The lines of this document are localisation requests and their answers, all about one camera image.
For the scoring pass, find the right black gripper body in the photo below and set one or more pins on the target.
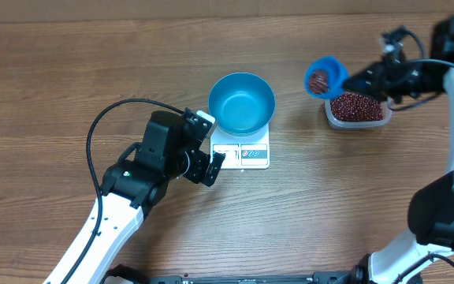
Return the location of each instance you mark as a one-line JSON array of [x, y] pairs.
[[402, 81]]

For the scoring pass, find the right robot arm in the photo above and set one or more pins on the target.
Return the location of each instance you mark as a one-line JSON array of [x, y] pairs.
[[430, 219]]

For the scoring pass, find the blue plastic measuring scoop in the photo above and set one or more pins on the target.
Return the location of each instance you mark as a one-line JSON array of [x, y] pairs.
[[324, 78]]

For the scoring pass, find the clear plastic food container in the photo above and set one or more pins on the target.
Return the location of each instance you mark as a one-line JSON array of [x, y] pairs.
[[336, 124]]

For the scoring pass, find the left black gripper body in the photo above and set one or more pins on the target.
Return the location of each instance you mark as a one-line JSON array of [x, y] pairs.
[[193, 166]]

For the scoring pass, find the red adzuki beans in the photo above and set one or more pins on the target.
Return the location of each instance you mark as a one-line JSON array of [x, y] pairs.
[[351, 107]]

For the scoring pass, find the teal metal bowl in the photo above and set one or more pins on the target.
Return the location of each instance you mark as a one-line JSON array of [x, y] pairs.
[[242, 103]]

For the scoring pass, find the white digital kitchen scale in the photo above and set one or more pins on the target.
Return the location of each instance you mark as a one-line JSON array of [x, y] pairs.
[[242, 151]]

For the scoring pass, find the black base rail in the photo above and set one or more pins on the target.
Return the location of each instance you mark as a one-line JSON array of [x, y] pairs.
[[124, 274]]

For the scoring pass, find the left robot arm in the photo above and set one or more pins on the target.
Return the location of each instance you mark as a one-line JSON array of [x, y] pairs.
[[133, 185]]

